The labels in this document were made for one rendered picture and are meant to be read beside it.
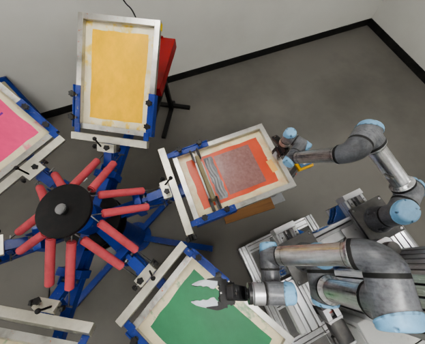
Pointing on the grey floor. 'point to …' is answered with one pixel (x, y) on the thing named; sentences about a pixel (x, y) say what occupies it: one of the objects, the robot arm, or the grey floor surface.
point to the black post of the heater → (170, 109)
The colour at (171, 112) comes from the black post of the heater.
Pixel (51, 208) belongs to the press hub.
